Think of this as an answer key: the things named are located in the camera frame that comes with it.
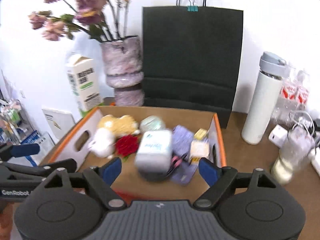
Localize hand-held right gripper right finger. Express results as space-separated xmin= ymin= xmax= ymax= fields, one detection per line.
xmin=194 ymin=157 xmax=277 ymax=210

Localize purple woven drawstring pouch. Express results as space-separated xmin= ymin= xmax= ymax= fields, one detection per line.
xmin=170 ymin=125 xmax=198 ymax=186

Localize black paper bag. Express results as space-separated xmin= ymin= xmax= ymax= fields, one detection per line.
xmin=142 ymin=0 xmax=244 ymax=129

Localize wooden desktop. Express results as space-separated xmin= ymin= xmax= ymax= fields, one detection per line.
xmin=0 ymin=97 xmax=320 ymax=240

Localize yellow and white plush toy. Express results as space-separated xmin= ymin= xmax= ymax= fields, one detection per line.
xmin=87 ymin=115 xmax=140 ymax=158

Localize red cardboard box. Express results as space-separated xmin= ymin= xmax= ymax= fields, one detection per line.
xmin=39 ymin=106 xmax=227 ymax=192

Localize iridescent translucent plastic pouch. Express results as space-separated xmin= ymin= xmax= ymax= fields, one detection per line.
xmin=140 ymin=116 xmax=166 ymax=133

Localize dried pink flowers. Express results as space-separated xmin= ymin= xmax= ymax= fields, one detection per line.
xmin=28 ymin=0 xmax=137 ymax=43

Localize red artificial rose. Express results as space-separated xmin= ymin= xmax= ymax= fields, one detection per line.
xmin=115 ymin=135 xmax=139 ymax=158

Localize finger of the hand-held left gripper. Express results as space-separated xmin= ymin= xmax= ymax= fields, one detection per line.
xmin=0 ymin=159 xmax=77 ymax=182
xmin=0 ymin=144 xmax=40 ymax=162

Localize white milk carton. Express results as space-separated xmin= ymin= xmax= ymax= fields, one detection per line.
xmin=65 ymin=54 xmax=103 ymax=117

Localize white power strip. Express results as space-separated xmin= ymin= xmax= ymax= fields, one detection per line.
xmin=310 ymin=147 xmax=320 ymax=175

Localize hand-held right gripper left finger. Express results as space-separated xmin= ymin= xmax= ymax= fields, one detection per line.
xmin=44 ymin=157 xmax=127 ymax=210

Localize glass cup with milk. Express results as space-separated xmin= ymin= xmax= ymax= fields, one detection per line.
xmin=271 ymin=126 xmax=315 ymax=185

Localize white thermos bottle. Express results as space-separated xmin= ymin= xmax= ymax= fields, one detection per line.
xmin=241 ymin=52 xmax=287 ymax=145

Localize white tissue pack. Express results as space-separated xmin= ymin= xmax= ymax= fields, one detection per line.
xmin=135 ymin=129 xmax=173 ymax=175

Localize clear water bottle red label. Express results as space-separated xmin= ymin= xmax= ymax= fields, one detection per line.
xmin=272 ymin=72 xmax=298 ymax=124
xmin=296 ymin=70 xmax=311 ymax=120

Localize metal storage rack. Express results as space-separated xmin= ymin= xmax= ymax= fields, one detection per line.
xmin=0 ymin=100 xmax=54 ymax=167

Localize purple ceramic vase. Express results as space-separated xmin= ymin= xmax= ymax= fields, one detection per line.
xmin=101 ymin=35 xmax=145 ymax=107

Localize white charger cube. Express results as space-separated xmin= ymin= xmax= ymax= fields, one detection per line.
xmin=268 ymin=125 xmax=288 ymax=144

